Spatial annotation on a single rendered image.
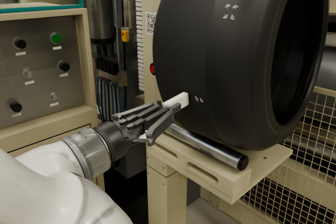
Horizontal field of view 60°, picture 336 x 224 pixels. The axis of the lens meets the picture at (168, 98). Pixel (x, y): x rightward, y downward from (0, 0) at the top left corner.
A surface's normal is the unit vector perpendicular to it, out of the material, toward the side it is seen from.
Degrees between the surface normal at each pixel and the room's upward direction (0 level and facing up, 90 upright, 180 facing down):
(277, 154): 0
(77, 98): 90
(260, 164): 0
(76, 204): 27
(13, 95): 90
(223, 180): 90
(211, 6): 64
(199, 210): 0
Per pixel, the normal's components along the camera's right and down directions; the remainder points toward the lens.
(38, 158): -0.03, -0.87
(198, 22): -0.63, -0.03
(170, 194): 0.69, 0.28
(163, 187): -0.72, 0.26
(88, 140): 0.22, -0.66
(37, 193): 0.83, -0.30
